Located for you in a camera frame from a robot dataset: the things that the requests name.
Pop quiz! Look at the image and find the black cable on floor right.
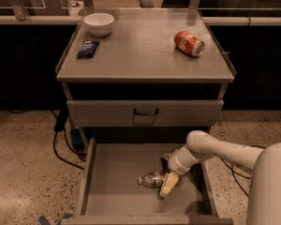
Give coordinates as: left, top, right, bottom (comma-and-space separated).
219, 144, 266, 199

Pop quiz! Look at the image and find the black drawer handle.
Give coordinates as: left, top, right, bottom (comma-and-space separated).
133, 108, 159, 116

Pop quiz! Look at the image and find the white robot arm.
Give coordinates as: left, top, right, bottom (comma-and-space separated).
159, 130, 281, 225

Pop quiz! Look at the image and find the black cable on floor left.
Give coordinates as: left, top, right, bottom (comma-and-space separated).
7, 108, 87, 171

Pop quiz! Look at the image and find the clear plastic water bottle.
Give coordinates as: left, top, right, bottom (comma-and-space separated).
138, 172, 166, 188

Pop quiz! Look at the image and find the black cable on floor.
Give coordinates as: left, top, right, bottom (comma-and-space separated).
219, 144, 266, 199
7, 108, 87, 171

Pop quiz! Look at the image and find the blue tape on floor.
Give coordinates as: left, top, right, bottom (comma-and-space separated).
37, 213, 73, 225

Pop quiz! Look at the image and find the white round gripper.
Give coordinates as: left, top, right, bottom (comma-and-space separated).
157, 153, 190, 201

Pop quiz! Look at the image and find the blue power adapter box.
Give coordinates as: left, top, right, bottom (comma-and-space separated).
70, 128, 83, 148

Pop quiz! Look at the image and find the orange soda can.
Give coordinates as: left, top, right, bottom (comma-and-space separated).
174, 31, 205, 57

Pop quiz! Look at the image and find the grey metal drawer cabinet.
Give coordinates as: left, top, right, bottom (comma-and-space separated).
54, 8, 237, 225

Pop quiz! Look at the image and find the black power strip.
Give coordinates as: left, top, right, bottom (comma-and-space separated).
54, 107, 68, 132

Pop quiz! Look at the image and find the white ceramic bowl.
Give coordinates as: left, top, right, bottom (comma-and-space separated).
83, 13, 114, 38

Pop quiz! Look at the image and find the open grey middle drawer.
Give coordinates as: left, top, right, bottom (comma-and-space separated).
62, 141, 233, 225

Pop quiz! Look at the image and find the closed upper grey drawer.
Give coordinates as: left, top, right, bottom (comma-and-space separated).
67, 100, 224, 127

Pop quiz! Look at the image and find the dark blue snack packet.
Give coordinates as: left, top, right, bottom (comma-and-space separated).
77, 40, 99, 58

